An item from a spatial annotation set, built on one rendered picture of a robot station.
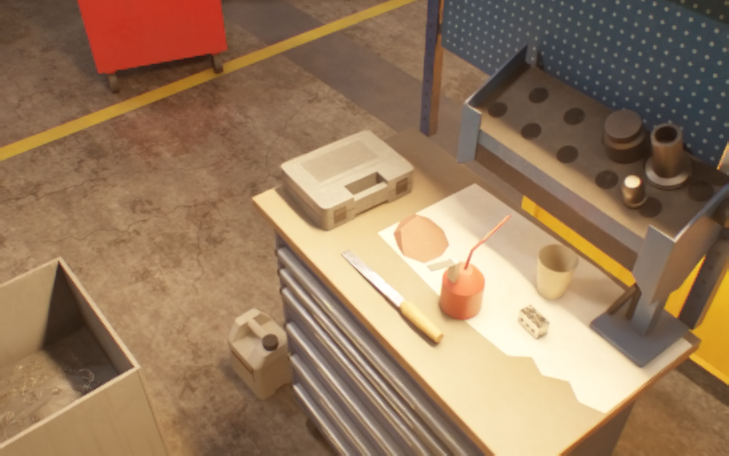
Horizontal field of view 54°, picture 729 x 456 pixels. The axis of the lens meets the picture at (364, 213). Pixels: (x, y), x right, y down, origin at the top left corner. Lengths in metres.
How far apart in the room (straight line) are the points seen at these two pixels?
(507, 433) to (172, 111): 2.89
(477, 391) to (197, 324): 1.57
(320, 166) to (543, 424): 0.77
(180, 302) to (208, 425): 0.56
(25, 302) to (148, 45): 1.94
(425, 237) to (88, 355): 1.23
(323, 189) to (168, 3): 2.37
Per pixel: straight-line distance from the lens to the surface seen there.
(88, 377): 2.33
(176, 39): 3.94
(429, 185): 1.75
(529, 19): 1.53
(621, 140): 1.30
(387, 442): 1.72
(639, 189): 1.26
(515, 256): 1.60
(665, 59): 1.36
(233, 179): 3.32
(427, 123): 1.89
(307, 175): 1.67
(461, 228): 1.64
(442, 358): 1.39
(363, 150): 1.74
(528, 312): 1.45
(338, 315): 1.58
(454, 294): 1.40
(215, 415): 2.49
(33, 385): 2.35
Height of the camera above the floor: 2.06
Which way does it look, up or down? 42 degrees down
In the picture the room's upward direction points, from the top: straight up
